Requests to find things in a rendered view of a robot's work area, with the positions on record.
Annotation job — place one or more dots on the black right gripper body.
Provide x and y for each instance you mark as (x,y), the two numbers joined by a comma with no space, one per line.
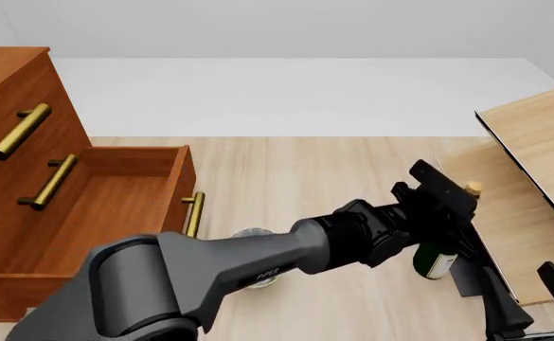
(537,335)

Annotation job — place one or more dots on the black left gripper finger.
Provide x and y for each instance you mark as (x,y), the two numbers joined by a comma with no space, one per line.
(463,236)

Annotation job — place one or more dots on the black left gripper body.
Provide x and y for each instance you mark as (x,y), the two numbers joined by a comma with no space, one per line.
(442,190)

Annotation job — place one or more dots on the green wine bottle with cork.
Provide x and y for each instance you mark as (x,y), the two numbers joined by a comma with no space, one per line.
(430,263)

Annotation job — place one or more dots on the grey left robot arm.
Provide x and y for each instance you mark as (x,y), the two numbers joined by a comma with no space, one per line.
(257,255)

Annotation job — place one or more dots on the open empty wooden drawer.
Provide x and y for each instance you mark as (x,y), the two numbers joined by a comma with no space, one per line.
(115,199)

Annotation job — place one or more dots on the wooden cabinet with drawers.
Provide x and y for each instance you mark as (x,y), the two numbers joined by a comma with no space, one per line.
(2,67)

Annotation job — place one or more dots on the pale wooden box, black edge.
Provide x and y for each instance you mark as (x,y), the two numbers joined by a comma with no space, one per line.
(541,135)

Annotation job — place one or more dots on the clear glass cup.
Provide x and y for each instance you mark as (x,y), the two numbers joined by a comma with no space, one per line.
(250,234)

